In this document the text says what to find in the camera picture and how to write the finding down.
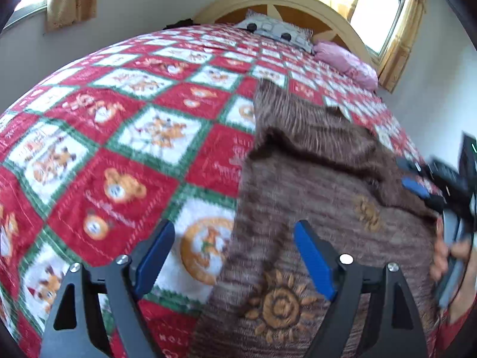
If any cream arched bed headboard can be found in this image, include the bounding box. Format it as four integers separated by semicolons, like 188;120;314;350
194;0;373;66

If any side window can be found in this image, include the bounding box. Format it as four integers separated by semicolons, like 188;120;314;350
0;0;49;32

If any red checkered printed bedspread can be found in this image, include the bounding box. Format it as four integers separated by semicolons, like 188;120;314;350
0;22;444;358

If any white patterned pillow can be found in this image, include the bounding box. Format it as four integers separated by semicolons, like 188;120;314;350
235;9;315;55

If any dark cloth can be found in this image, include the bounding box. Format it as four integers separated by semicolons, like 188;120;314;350
164;18;194;30

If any yellow narrow curtain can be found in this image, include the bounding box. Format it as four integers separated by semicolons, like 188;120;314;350
378;0;429;94

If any person's right forearm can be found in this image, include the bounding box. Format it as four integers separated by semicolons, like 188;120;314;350
434;265;477;358

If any brown knitted sweater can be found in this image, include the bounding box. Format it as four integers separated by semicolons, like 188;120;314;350
190;78;442;358

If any person's right hand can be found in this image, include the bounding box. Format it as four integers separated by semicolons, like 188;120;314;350
429;216;474;288

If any pink pillow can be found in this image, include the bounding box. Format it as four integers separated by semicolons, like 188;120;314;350
313;41;379;90

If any window behind headboard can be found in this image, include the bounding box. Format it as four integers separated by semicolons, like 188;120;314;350
350;0;407;58

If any yellow side window curtain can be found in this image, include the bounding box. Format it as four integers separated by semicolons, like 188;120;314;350
45;0;99;32

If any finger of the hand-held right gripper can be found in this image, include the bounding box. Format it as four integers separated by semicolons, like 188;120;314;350
402;177;446;213
396;156;430;176

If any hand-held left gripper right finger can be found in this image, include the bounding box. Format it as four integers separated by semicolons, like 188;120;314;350
294;219;433;358

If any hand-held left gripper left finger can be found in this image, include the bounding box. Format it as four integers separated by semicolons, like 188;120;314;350
39;219;176;358

